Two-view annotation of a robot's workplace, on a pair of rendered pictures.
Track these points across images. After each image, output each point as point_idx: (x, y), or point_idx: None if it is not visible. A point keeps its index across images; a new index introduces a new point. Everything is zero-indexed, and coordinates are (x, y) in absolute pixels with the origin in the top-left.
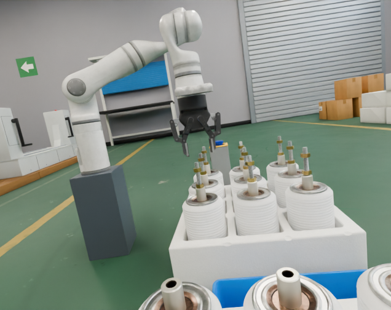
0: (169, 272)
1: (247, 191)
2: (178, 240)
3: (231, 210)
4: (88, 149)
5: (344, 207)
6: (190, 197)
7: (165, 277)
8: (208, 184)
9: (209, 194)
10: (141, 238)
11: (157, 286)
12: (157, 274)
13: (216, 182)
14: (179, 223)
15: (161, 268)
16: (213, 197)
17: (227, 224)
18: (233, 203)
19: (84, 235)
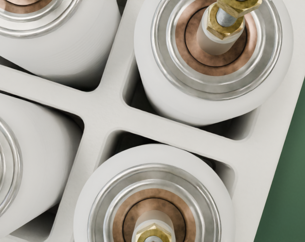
0: (276, 207)
1: (32, 6)
2: (297, 27)
3: (85, 146)
4: None
5: None
6: (254, 74)
7: (290, 193)
8: (142, 213)
9: (175, 69)
10: None
11: None
12: None
13: (99, 209)
14: (278, 137)
15: (297, 235)
16: (170, 20)
17: (133, 54)
18: (106, 1)
19: None
